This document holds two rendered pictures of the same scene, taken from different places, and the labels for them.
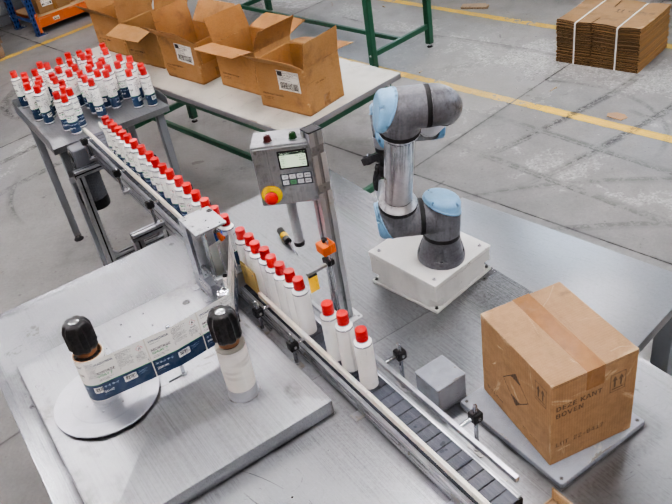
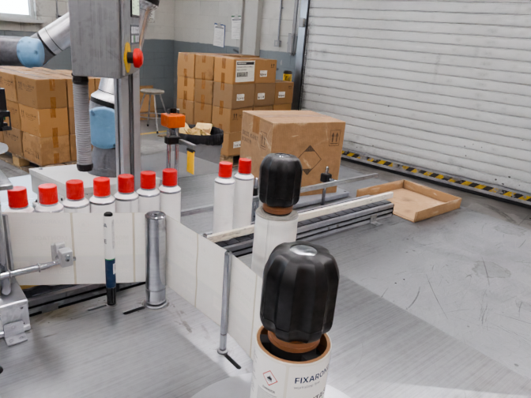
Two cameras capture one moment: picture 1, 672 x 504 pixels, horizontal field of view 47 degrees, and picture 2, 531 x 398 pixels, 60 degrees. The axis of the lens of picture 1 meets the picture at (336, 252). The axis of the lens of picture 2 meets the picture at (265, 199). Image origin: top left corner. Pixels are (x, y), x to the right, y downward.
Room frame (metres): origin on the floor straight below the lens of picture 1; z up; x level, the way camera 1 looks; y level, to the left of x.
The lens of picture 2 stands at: (1.79, 1.15, 1.39)
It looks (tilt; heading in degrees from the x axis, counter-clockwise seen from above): 19 degrees down; 258
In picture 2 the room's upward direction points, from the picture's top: 5 degrees clockwise
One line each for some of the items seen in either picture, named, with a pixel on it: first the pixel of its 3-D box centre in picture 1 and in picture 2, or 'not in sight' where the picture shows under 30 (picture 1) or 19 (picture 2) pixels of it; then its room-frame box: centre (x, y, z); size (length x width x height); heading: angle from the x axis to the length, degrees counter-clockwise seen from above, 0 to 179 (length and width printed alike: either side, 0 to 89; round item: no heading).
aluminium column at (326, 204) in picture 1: (328, 230); (127, 123); (1.90, 0.01, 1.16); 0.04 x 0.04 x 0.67; 29
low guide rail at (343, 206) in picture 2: (355, 383); (273, 223); (1.52, 0.01, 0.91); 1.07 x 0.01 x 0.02; 29
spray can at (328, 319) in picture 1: (331, 330); (224, 201); (1.66, 0.05, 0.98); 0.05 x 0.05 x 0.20
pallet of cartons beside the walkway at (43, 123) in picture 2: not in sight; (53, 118); (2.96, -3.78, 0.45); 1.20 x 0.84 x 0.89; 131
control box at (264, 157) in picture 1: (287, 167); (107, 26); (1.93, 0.09, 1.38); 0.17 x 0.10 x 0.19; 84
